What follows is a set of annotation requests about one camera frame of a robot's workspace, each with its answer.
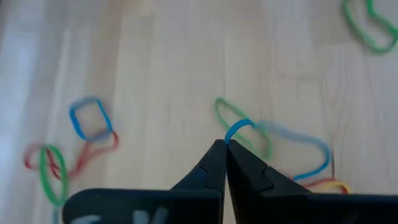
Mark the red rubber band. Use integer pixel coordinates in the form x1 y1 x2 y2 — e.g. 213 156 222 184
303 177 349 194
24 132 119 181

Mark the blue rubber band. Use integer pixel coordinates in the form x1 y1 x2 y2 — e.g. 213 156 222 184
224 118 333 181
68 96 114 142

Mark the green rubber band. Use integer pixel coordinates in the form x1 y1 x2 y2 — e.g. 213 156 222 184
214 97 274 159
341 0 398 54
39 144 69 208

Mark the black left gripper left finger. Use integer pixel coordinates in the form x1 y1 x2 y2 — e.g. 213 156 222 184
62 139 227 224

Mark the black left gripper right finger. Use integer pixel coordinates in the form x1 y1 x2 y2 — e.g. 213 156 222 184
226 139 398 224

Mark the yellow rubber band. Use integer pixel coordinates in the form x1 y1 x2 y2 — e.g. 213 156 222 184
313 182 351 194

